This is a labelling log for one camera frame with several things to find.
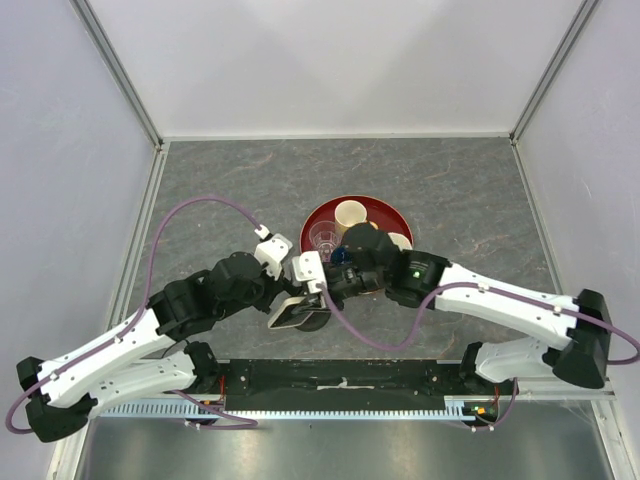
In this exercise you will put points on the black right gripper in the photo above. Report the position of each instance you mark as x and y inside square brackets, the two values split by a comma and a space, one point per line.
[339, 303]

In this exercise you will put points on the black phone stand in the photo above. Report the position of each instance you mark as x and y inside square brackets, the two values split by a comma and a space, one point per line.
[312, 325]

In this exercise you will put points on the smartphone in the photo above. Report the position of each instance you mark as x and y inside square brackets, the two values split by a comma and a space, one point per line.
[283, 317]

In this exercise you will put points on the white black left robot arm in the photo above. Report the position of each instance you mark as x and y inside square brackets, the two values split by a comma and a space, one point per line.
[56, 395]

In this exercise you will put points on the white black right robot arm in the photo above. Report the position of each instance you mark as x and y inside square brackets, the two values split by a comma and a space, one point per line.
[564, 336]

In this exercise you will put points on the clear faceted glass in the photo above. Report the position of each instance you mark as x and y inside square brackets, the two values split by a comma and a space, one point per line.
[324, 238]

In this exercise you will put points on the yellow mug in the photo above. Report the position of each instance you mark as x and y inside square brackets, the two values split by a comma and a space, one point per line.
[349, 213]

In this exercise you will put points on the green mug white inside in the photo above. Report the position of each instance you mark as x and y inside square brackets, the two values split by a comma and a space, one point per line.
[400, 240]

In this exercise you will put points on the red round tray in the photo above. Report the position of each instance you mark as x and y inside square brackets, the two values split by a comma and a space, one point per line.
[383, 214]

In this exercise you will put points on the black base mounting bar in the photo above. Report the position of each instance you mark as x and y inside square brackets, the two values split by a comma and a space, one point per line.
[339, 384]

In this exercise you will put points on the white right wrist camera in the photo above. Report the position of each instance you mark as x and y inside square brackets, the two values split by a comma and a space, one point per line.
[308, 270]

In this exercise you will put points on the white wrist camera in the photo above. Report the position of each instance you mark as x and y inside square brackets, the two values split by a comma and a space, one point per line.
[272, 252]
[308, 270]

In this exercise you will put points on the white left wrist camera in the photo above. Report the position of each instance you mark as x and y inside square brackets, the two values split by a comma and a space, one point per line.
[272, 252]

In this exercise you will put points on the aluminium rear frame rail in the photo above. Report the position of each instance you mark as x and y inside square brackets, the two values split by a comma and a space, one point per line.
[336, 136]

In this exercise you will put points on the grey slotted cable duct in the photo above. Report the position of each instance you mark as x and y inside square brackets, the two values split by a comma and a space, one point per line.
[177, 408]

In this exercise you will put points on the aluminium right frame post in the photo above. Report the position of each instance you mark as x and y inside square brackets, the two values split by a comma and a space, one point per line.
[568, 41]

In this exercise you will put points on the aluminium frame post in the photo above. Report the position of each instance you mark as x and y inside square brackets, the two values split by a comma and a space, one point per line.
[568, 41]
[104, 46]

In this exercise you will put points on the aluminium left frame post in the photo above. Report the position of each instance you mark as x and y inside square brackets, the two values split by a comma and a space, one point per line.
[104, 46]

